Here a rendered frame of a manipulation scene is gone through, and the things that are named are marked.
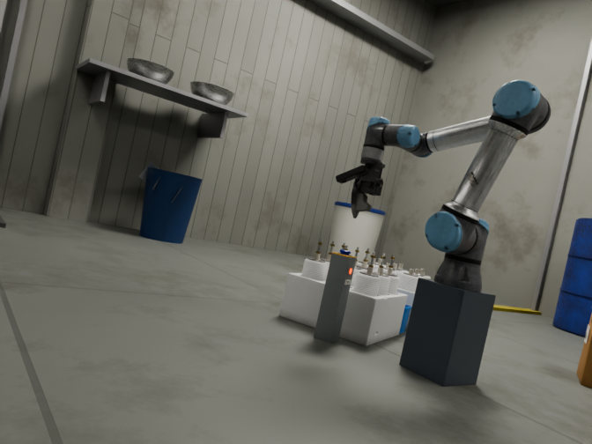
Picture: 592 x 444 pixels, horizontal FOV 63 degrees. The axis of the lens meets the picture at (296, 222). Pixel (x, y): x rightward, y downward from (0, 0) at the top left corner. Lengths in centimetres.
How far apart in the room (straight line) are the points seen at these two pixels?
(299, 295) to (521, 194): 363
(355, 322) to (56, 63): 320
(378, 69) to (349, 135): 87
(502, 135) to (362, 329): 84
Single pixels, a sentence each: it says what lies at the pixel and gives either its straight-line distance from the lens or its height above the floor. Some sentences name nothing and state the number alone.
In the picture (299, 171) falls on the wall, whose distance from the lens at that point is 518.
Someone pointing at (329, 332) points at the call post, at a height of 4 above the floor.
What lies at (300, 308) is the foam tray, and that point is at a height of 6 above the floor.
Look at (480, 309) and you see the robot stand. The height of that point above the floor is 25.
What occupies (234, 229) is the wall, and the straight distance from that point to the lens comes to 483.
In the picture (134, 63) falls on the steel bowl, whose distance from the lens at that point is 400.
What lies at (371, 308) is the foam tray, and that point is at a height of 14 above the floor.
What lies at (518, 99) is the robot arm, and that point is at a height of 86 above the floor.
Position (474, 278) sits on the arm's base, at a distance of 164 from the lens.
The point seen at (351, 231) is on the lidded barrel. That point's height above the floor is 38.
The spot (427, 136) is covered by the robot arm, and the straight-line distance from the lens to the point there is 178.
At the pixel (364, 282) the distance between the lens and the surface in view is 186.
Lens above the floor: 42
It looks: 1 degrees down
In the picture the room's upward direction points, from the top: 12 degrees clockwise
